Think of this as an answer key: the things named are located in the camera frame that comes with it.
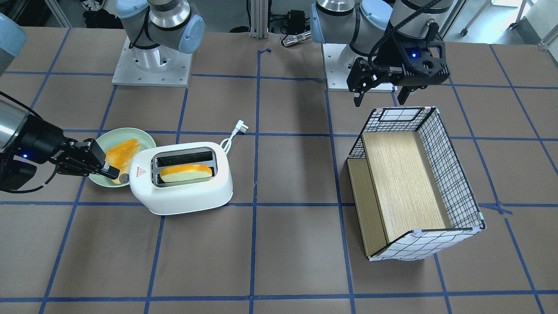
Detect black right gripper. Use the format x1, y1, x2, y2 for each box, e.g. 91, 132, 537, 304
17, 118, 120, 180

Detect bread slice in toaster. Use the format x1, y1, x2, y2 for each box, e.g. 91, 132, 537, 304
160, 164, 213, 183

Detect white toaster power cable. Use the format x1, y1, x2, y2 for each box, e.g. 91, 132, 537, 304
219, 120, 249, 155

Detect white two-slot toaster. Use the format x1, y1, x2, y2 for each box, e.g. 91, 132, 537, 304
129, 142, 233, 216

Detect grid-patterned wooden storage box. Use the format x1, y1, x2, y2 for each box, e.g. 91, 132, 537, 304
347, 106, 486, 262

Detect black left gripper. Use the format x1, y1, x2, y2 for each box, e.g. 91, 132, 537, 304
347, 28, 451, 107

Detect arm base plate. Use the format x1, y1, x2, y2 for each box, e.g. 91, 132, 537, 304
112, 38, 193, 87
321, 44, 399, 93

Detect triangular toast on plate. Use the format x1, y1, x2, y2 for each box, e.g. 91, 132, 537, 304
105, 138, 141, 185

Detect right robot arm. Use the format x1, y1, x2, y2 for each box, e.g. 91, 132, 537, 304
1, 0, 205, 193

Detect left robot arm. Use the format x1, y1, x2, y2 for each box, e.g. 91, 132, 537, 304
310, 0, 452, 107

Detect aluminium frame post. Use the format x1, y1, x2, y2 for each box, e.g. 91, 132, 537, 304
247, 0, 270, 41

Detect light green plate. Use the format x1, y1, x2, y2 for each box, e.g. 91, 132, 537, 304
89, 127, 156, 188

